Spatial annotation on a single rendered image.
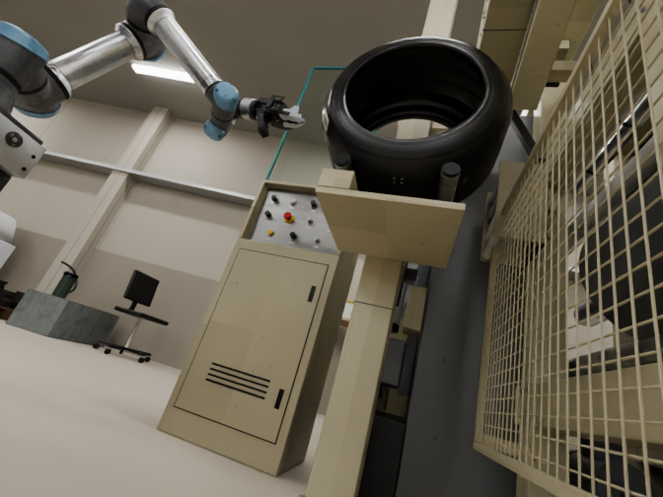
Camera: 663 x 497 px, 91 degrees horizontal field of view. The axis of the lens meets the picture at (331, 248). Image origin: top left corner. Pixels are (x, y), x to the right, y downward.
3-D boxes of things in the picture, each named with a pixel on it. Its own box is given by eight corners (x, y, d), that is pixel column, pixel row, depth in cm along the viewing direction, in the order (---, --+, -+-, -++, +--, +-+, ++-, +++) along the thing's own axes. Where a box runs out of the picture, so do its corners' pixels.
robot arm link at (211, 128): (202, 115, 109) (220, 95, 113) (200, 133, 119) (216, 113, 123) (224, 129, 111) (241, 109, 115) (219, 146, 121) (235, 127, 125)
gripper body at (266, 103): (286, 96, 114) (257, 92, 118) (275, 113, 111) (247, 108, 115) (292, 112, 121) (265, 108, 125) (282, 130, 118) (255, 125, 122)
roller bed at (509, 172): (479, 260, 119) (486, 193, 130) (525, 267, 115) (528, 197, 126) (493, 235, 102) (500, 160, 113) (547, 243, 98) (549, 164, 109)
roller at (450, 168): (427, 232, 112) (439, 227, 112) (433, 243, 110) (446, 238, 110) (438, 165, 81) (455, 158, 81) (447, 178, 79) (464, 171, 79)
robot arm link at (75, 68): (-25, 64, 85) (146, -5, 110) (1, 101, 98) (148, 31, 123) (16, 99, 87) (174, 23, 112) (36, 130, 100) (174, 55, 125)
